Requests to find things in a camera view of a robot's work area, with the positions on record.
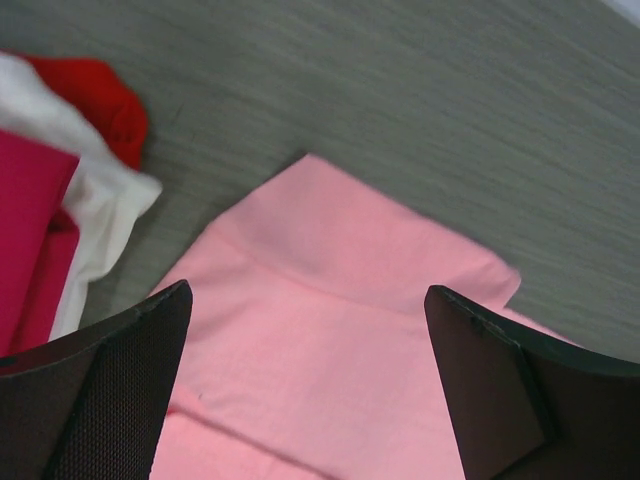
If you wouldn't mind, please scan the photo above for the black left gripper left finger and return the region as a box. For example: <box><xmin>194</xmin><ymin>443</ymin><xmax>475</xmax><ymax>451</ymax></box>
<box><xmin>1</xmin><ymin>280</ymin><xmax>193</xmax><ymax>479</ymax></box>

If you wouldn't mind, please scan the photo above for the pink t shirt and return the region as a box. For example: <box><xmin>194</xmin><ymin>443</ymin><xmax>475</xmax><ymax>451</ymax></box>
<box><xmin>147</xmin><ymin>152</ymin><xmax>576</xmax><ymax>480</ymax></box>

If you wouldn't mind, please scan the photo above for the folded red t shirt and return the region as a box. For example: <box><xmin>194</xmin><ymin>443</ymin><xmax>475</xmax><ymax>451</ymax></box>
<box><xmin>24</xmin><ymin>55</ymin><xmax>149</xmax><ymax>170</ymax></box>

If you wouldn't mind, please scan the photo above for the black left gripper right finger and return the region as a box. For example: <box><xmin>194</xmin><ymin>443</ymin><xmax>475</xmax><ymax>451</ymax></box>
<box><xmin>424</xmin><ymin>285</ymin><xmax>639</xmax><ymax>479</ymax></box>

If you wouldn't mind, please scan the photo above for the folded crimson t shirt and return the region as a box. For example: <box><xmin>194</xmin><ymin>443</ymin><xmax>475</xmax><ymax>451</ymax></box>
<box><xmin>1</xmin><ymin>131</ymin><xmax>79</xmax><ymax>356</ymax></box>

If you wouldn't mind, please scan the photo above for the folded white t shirt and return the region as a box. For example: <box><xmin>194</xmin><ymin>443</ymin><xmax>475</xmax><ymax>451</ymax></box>
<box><xmin>1</xmin><ymin>53</ymin><xmax>162</xmax><ymax>339</ymax></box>

